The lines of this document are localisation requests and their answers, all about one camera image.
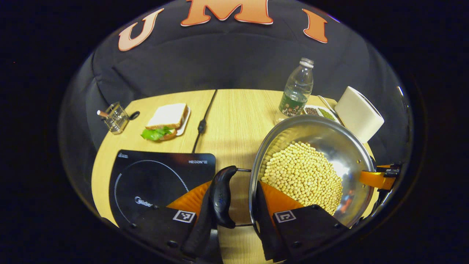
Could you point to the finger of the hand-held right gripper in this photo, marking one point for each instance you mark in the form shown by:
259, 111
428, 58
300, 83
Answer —
372, 179

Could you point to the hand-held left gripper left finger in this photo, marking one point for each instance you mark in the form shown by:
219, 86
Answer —
199, 234

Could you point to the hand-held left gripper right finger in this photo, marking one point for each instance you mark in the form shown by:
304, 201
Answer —
263, 227

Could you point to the black induction cooktop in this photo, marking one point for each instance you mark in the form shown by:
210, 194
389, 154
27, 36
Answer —
161, 172

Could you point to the pile of yellow soybeans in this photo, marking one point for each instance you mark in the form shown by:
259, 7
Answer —
304, 176

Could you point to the white toaster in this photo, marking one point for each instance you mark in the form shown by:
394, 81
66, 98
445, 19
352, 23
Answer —
357, 113

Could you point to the white divided seasoning dish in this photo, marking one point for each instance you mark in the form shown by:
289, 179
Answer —
318, 111

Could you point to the small white plate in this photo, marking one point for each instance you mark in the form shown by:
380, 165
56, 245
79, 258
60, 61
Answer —
184, 124

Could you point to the clear plastic water bottle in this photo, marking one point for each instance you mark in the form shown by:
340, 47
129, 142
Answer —
297, 91

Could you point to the sandwich with lettuce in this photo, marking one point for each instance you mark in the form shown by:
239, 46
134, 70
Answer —
166, 117

